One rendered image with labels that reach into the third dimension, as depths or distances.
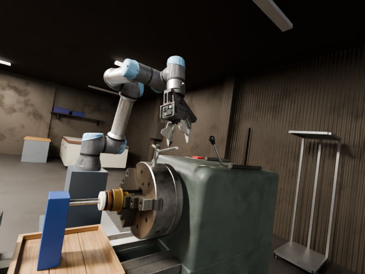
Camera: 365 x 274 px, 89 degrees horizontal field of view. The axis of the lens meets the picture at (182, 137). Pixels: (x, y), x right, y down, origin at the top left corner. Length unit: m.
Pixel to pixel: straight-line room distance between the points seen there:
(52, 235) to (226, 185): 0.65
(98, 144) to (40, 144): 6.82
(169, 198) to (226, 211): 0.27
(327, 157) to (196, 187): 2.97
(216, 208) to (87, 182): 0.77
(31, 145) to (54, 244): 7.32
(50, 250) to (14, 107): 9.01
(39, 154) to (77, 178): 6.87
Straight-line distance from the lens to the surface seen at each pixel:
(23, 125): 9.64
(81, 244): 0.95
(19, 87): 9.74
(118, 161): 7.35
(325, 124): 3.64
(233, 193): 0.89
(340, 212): 3.57
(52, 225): 0.78
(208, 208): 0.79
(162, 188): 0.74
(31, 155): 8.08
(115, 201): 0.78
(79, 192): 1.25
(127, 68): 0.78
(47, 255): 0.82
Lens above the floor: 1.34
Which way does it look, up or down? 2 degrees up
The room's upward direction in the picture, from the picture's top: 8 degrees clockwise
